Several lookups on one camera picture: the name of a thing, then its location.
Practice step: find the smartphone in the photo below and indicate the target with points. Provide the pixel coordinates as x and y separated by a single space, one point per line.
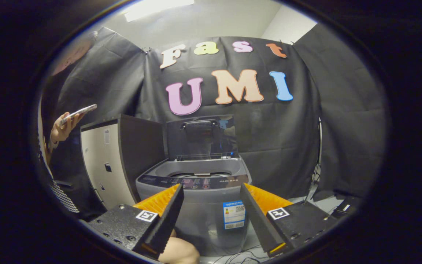
79 112

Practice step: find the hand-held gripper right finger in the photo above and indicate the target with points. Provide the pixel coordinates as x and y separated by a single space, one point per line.
258 222

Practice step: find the grey washing machine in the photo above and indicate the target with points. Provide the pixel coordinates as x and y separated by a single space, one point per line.
200 212

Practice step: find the black box with white label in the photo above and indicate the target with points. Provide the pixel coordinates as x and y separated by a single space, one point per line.
346 209

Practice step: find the white and black cabinet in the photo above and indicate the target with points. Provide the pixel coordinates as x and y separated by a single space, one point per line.
112 168

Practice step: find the dark transparent washing machine lid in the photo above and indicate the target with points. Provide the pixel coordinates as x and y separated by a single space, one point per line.
202 141

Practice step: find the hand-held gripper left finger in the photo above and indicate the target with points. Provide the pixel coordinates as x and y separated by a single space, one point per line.
167 220

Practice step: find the black backdrop cloth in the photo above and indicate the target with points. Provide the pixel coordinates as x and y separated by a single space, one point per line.
277 139

